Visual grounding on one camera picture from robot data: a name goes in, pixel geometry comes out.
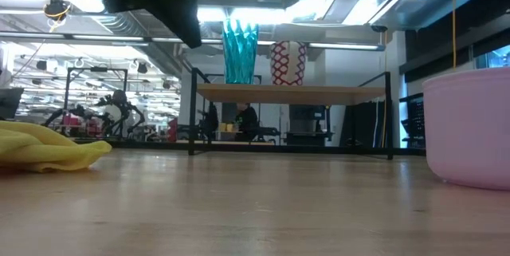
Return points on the blue transparent tumbler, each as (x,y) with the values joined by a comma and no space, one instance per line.
(240,56)

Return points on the person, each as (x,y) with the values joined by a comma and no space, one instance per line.
(115,110)
(211,122)
(247,122)

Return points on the pink plastic bin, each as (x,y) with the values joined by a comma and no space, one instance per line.
(470,128)

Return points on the black equipment rack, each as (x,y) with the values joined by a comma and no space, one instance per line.
(414,120)

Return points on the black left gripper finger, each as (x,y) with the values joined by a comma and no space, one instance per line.
(191,30)

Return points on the black background desk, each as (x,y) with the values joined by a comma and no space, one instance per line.
(307,122)

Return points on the black background robot arm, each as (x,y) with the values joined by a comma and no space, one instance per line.
(131,112)

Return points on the wooden table with black frame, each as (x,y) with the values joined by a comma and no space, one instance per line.
(287,94)

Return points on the red white patterned cup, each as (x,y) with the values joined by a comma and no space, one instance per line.
(289,64)

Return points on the black metal stand frame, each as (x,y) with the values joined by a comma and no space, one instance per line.
(95,69)

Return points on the yellow cloth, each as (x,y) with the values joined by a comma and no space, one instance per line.
(48,152)

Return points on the black aluminium table frame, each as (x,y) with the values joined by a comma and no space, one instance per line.
(159,143)

